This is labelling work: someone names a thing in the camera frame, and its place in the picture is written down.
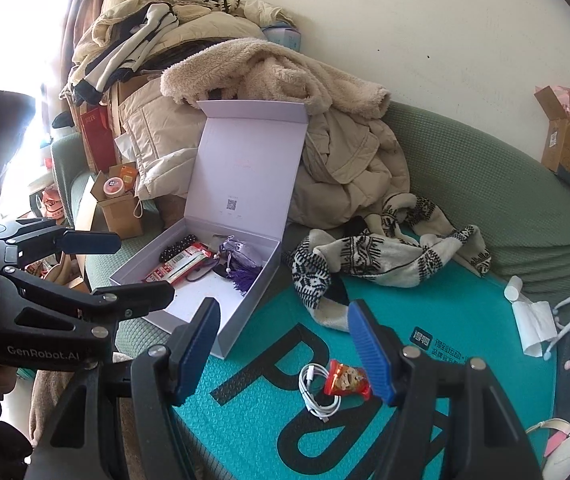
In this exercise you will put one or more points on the red paper bag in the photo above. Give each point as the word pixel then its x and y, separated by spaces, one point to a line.
pixel 97 140

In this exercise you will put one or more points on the red snack packet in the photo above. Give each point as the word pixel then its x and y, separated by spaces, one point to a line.
pixel 345 380

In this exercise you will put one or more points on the small open cardboard box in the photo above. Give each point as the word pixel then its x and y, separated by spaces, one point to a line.
pixel 120 215

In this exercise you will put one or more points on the cream fleece coat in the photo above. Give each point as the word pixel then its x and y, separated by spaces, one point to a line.
pixel 275 70

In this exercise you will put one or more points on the white paper roll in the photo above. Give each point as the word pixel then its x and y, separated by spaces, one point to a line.
pixel 513 288

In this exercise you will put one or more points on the pink figure toy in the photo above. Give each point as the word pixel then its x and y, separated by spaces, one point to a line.
pixel 52 202

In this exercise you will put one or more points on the brown curtain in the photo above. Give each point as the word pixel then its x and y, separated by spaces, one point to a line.
pixel 82 5

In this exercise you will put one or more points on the teal bubble mailer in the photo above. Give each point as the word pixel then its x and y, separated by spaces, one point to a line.
pixel 245 417

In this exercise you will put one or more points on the round pink white jar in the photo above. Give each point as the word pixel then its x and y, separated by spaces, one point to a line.
pixel 113 186

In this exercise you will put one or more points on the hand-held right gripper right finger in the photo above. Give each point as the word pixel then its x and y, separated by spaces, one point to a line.
pixel 372 355

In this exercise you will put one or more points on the pile of striped clothes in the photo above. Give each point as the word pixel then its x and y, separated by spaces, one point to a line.
pixel 130 45

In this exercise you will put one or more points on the beige jacket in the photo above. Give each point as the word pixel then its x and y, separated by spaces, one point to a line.
pixel 345 170

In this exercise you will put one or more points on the beige plush cloth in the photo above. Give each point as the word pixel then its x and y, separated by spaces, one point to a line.
pixel 47 400

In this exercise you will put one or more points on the lavender tasselled pouch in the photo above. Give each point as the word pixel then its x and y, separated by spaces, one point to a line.
pixel 237 255

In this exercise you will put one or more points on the black white patterned scarf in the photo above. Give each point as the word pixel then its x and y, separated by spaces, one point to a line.
pixel 365 255

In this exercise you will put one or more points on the beige puffer coat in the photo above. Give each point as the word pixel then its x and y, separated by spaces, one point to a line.
pixel 160 135

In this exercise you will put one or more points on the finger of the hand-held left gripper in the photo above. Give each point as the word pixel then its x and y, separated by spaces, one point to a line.
pixel 140 295
pixel 90 243

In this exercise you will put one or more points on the light blue box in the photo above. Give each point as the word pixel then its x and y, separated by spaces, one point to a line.
pixel 282 37

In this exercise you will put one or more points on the white tissue paper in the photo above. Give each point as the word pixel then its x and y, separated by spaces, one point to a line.
pixel 532 325

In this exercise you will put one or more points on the tan handbag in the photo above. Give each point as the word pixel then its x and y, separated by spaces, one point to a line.
pixel 60 272

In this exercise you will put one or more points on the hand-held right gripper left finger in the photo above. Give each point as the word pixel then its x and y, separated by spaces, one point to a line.
pixel 192 355

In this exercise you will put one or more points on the long red white packet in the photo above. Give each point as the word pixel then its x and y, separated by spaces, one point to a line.
pixel 180 265

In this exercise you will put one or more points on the lavender gift box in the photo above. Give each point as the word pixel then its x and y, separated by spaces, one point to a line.
pixel 245 160

